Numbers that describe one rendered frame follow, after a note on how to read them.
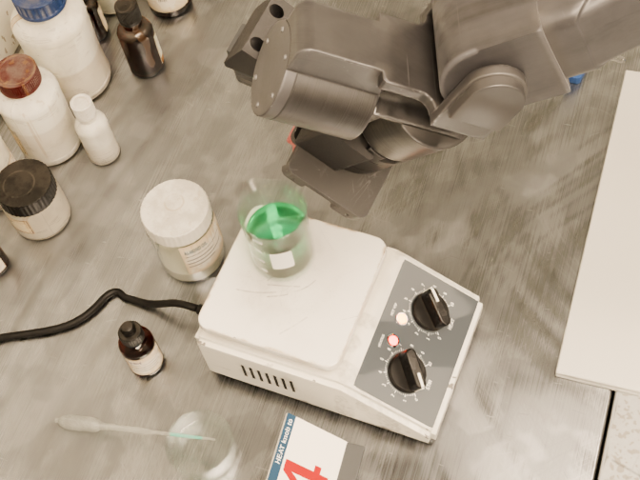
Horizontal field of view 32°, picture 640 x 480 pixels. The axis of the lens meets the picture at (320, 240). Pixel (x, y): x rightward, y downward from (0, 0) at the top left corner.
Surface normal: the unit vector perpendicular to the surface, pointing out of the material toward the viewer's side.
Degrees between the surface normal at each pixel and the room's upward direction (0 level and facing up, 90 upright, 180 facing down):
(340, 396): 90
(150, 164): 0
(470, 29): 23
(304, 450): 40
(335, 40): 32
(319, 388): 90
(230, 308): 0
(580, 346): 2
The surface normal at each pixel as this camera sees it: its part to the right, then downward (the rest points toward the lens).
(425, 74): 0.44, -0.46
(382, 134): -0.70, 0.61
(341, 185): 0.40, -0.08
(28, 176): -0.11, -0.51
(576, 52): 0.04, 0.89
